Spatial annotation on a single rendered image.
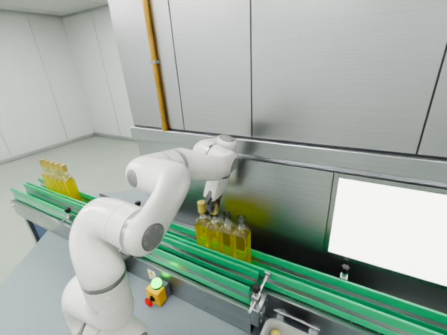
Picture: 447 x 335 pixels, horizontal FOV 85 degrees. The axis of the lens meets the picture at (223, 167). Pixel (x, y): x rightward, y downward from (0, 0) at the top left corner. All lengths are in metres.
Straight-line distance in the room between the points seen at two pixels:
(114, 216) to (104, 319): 0.22
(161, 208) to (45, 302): 1.05
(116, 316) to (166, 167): 0.31
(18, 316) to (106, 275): 0.95
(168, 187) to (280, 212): 0.61
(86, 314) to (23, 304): 0.88
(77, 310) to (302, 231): 0.74
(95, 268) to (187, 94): 0.73
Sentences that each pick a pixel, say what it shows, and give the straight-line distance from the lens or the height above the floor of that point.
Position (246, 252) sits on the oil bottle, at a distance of 0.99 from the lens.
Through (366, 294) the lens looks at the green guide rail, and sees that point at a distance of 1.02.
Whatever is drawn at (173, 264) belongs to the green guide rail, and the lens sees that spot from 1.10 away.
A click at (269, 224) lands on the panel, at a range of 1.05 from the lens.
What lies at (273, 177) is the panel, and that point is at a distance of 0.93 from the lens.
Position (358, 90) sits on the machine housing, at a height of 1.57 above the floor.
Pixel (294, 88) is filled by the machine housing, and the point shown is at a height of 1.58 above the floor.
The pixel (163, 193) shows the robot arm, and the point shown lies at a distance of 0.47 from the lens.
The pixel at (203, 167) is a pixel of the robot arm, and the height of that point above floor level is 1.43.
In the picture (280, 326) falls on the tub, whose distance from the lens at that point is 1.02.
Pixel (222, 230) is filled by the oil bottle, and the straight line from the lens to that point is 0.97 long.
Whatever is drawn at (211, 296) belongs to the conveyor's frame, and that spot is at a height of 0.86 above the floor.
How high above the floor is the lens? 1.68
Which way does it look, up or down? 24 degrees down
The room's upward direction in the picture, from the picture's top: 4 degrees counter-clockwise
